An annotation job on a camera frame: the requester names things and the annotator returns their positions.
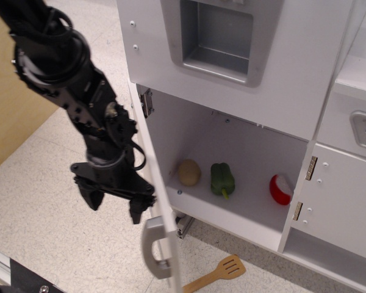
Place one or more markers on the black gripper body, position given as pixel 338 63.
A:
pixel 118 177

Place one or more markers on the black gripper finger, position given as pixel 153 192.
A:
pixel 136 208
pixel 92 195

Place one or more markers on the white low fridge door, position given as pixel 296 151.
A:
pixel 165 248

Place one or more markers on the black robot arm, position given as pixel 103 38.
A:
pixel 54 60

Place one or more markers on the fridge door metal hinge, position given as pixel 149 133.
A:
pixel 146 103

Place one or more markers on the beige toy potato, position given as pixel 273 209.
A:
pixel 189 172

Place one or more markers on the green toy bell pepper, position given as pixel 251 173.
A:
pixel 222 181

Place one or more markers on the wooden slotted spatula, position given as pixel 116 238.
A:
pixel 229 268

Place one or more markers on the wooden board panel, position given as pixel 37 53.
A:
pixel 21 110

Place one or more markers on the red toy cheese wedge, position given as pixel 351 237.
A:
pixel 280 190

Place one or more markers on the white toy kitchen cabinet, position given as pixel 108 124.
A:
pixel 314 79

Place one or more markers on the lower metal door hinge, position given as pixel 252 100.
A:
pixel 297 211

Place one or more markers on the grey ice dispenser recess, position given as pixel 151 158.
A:
pixel 228 39

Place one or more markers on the upper metal door hinge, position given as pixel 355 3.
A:
pixel 311 168

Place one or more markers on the grey fridge door handle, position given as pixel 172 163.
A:
pixel 154 230

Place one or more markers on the aluminium extrusion rail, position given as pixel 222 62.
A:
pixel 183 222

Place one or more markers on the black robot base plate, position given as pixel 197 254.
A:
pixel 17 278

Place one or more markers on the grey oven handle plate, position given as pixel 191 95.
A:
pixel 358 124

